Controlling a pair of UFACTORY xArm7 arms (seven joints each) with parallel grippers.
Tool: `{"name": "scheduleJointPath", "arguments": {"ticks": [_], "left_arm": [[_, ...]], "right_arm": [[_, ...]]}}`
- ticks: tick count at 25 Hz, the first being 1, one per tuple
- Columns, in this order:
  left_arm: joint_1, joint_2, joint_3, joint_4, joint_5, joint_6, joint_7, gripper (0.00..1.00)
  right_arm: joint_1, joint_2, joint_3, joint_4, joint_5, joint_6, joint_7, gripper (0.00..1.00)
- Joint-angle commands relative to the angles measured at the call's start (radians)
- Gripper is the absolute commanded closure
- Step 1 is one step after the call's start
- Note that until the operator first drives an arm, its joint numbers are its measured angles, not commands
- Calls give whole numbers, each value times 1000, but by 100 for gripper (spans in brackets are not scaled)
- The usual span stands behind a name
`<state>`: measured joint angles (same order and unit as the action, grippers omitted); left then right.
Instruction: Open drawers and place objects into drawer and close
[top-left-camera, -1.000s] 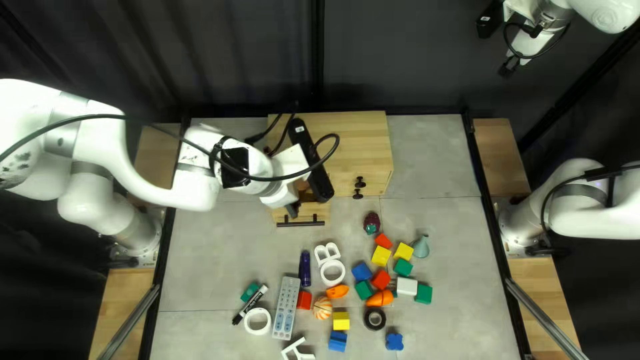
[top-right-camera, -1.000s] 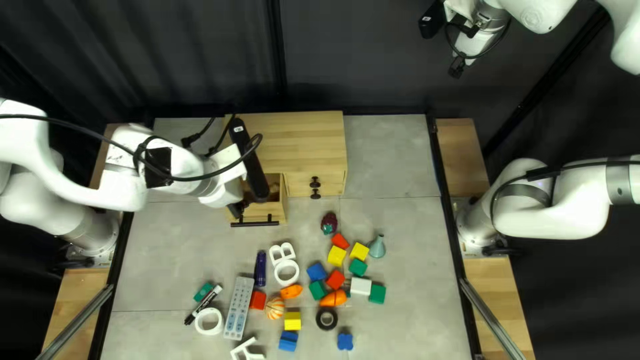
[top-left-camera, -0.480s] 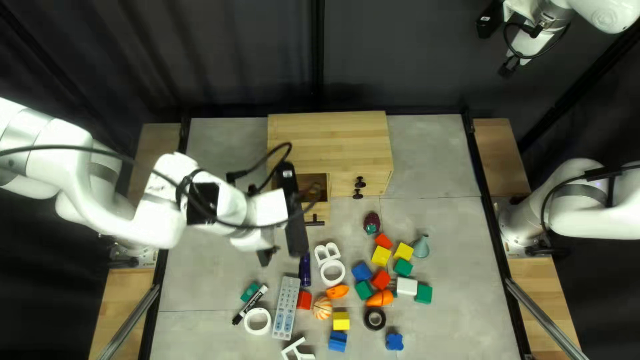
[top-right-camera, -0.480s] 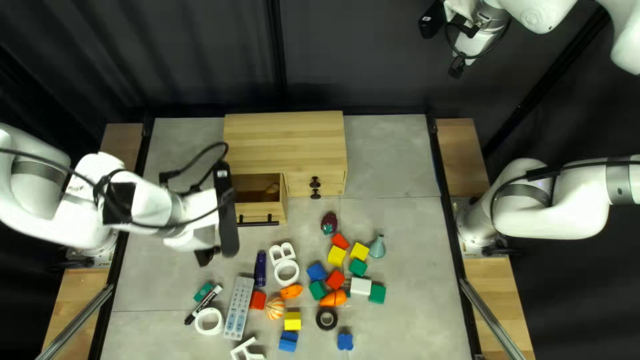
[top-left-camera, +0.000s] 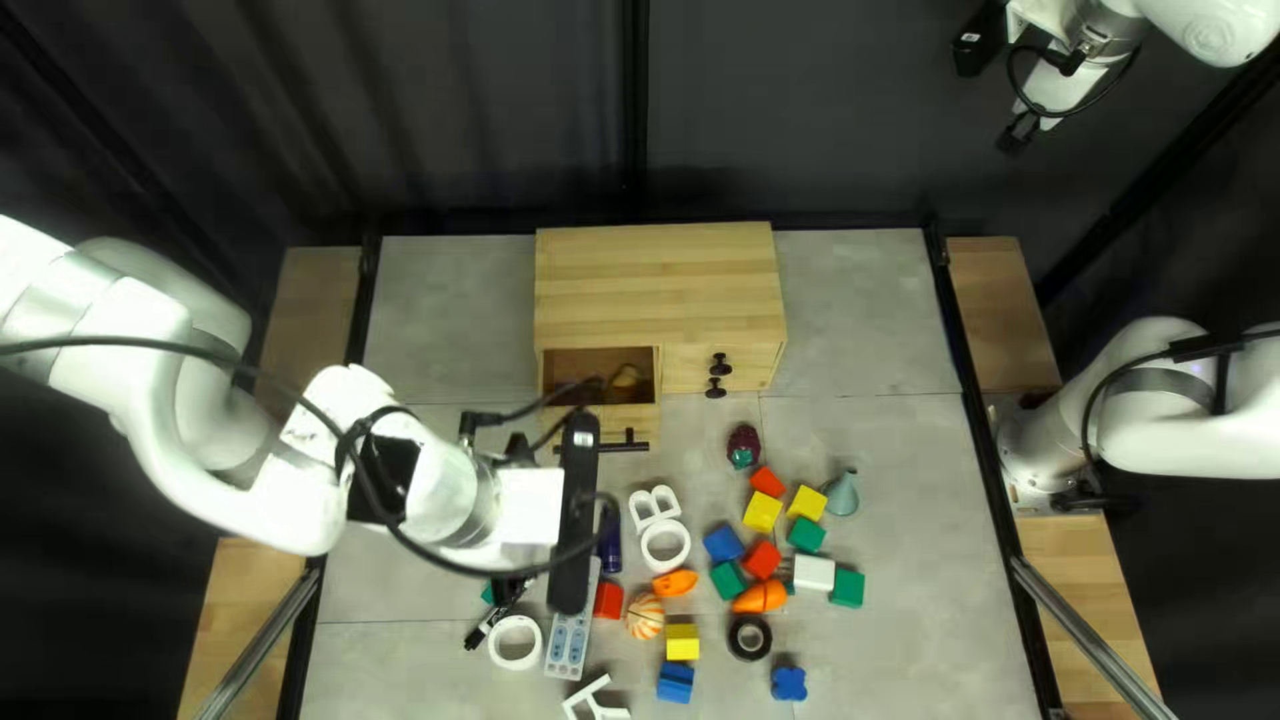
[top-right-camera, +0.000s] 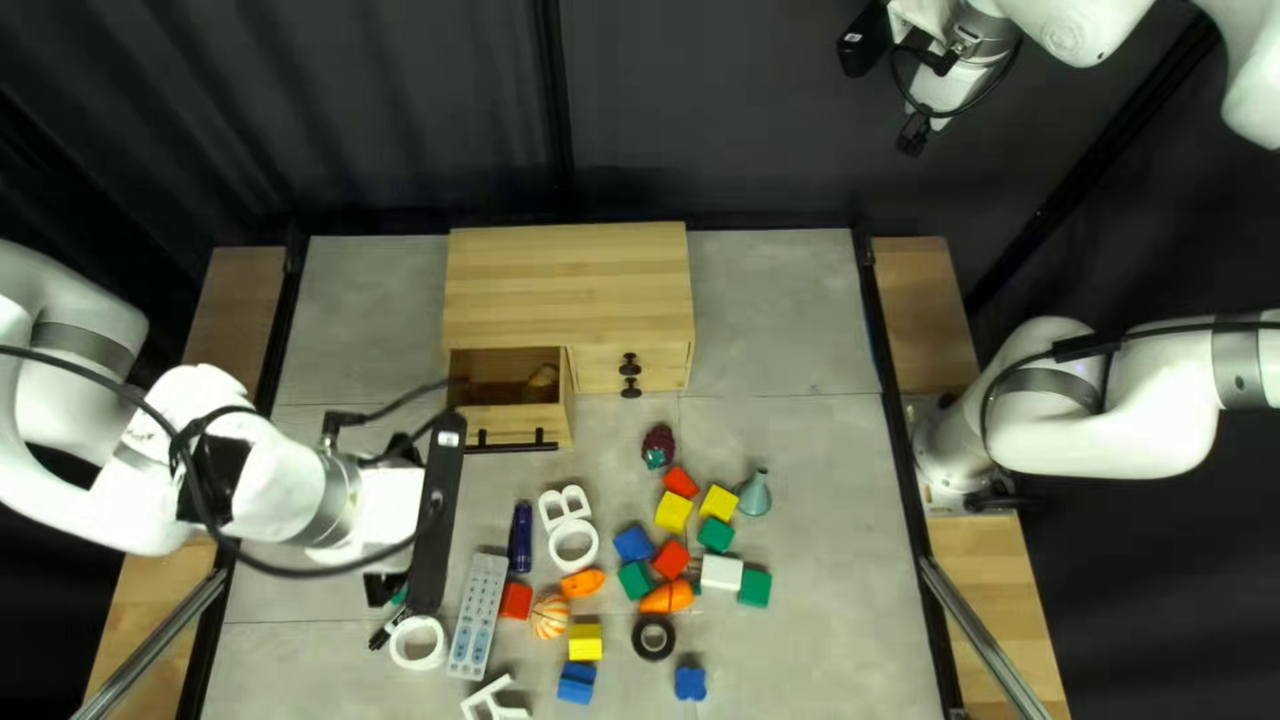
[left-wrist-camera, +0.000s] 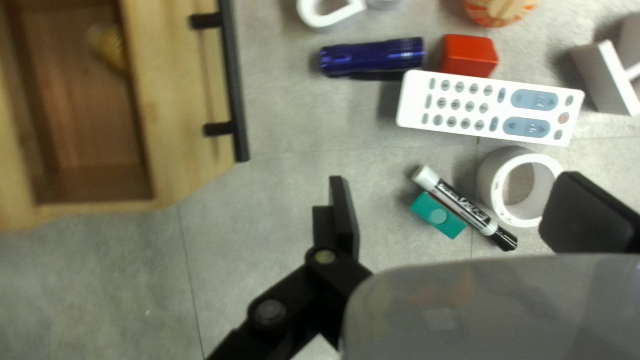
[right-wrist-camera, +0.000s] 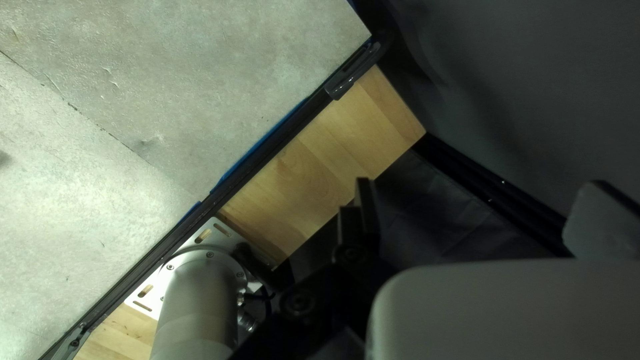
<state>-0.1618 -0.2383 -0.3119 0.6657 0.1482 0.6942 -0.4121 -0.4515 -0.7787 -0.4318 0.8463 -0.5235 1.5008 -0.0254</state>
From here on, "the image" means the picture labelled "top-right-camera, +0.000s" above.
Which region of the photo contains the white letter B block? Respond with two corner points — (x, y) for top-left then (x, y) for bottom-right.
(538, 484), (593, 531)

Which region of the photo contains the orange white striped toy ball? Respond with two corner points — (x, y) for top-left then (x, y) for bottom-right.
(531, 592), (571, 641)

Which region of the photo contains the grey remote control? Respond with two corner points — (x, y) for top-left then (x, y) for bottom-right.
(446, 553), (510, 682)

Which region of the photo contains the white letter O block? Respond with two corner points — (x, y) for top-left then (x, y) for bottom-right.
(548, 520), (600, 573)

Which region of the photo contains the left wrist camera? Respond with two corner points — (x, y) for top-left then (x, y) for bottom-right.
(408, 415), (468, 616)

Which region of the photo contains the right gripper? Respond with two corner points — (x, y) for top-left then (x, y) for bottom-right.
(888, 0), (956, 48)

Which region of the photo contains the blue flashlight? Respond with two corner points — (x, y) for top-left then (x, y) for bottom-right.
(508, 501), (534, 575)

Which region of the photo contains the white tape roll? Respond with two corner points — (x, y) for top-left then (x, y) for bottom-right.
(388, 616), (447, 671)

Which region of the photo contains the orange toy carrot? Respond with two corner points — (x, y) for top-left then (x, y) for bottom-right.
(638, 579), (696, 615)

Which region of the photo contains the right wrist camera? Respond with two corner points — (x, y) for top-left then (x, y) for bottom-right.
(836, 0), (893, 79)

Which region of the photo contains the white angular letter block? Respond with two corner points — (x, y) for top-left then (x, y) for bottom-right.
(460, 673), (533, 720)

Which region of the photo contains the black tape roll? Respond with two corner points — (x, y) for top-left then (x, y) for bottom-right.
(631, 617), (678, 662)

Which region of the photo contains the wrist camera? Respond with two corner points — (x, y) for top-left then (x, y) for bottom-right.
(836, 0), (893, 79)
(408, 415), (468, 616)

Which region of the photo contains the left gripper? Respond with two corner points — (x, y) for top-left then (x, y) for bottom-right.
(355, 465), (429, 610)

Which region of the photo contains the wooden chest of drawers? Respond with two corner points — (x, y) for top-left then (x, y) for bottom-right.
(440, 222), (698, 456)

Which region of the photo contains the teal toy funnel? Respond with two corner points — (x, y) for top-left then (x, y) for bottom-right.
(735, 467), (773, 518)

